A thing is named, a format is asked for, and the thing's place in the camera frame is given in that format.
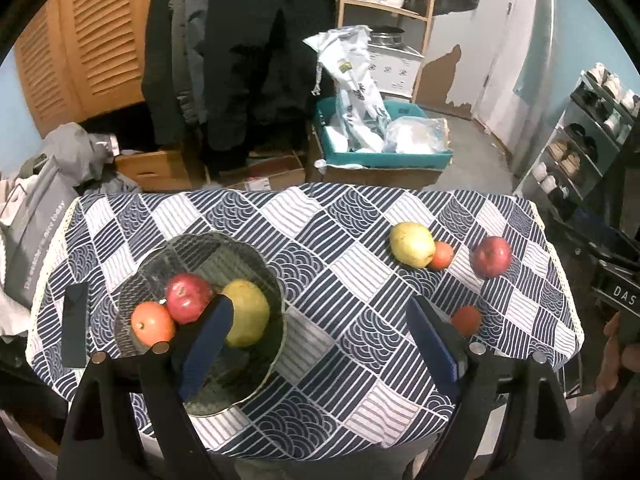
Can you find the silver metal post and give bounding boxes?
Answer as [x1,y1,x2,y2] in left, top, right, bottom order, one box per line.
[507,0,556,176]

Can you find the cardboard box with red label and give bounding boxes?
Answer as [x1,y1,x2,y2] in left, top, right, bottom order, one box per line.
[205,152,307,192]

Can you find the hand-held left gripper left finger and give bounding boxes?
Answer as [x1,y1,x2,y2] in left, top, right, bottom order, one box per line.
[56,294,236,480]

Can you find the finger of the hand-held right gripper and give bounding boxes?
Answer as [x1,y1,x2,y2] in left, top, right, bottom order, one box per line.
[570,209,631,241]
[547,232,636,271]

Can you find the grey tote bag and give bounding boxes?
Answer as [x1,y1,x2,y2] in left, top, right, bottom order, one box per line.
[0,157,83,308]

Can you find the person's right hand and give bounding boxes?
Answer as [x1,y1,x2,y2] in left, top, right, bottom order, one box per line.
[595,310,632,396]

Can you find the grey jacket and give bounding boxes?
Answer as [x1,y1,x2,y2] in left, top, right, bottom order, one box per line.
[170,0,211,126]

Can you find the black hooded coat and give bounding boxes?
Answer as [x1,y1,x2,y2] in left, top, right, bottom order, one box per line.
[202,0,336,171]

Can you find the black jacket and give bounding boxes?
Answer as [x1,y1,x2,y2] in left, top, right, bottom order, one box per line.
[142,0,191,146]

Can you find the red apple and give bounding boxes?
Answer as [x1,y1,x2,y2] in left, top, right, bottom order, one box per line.
[471,236,513,278]
[166,274,215,324]

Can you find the printed white plastic bag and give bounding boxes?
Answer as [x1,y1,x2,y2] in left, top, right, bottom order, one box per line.
[303,25,392,153]

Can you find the black phone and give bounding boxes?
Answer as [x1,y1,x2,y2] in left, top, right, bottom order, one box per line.
[61,282,90,368]

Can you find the white door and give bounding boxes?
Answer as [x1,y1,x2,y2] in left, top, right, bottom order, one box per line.
[472,0,526,136]

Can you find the clear plastic bag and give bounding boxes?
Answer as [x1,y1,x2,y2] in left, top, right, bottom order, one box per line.
[384,116,451,155]

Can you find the grey clothes pile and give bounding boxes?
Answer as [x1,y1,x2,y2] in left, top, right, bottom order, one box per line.
[20,122,143,196]

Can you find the shoe rack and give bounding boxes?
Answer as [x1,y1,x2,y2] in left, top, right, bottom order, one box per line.
[512,62,640,221]

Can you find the large cardboard box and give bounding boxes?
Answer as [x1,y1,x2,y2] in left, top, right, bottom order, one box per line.
[307,125,443,191]

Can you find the rows of shoes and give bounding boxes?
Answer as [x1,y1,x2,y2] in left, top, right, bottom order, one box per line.
[532,62,640,201]

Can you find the steel pot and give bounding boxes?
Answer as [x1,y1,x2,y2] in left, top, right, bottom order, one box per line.
[367,27,407,51]

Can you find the white patterned box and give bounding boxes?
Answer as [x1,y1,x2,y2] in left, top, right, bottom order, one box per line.
[367,45,426,96]

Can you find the yellow-green pear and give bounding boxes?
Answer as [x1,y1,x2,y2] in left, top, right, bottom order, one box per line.
[390,221,437,268]
[220,280,271,349]

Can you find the wooden louvered wardrobe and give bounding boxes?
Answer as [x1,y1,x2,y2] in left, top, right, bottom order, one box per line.
[12,0,156,126]

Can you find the dark glass bowl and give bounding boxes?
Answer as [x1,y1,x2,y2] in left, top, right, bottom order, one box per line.
[114,232,287,417]

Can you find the orange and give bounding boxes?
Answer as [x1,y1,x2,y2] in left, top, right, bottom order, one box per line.
[429,241,456,271]
[451,306,483,337]
[131,301,177,347]

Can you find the wooden drawer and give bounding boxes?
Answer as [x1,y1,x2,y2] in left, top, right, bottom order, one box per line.
[114,149,193,192]

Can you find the teal plastic basket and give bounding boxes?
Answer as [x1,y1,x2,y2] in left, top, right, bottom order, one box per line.
[315,97,454,171]

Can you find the blue white patterned tablecloth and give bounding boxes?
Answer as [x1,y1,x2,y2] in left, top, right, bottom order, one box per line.
[25,182,585,461]

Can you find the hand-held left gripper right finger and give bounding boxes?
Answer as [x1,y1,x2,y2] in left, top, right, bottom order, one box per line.
[405,295,586,480]

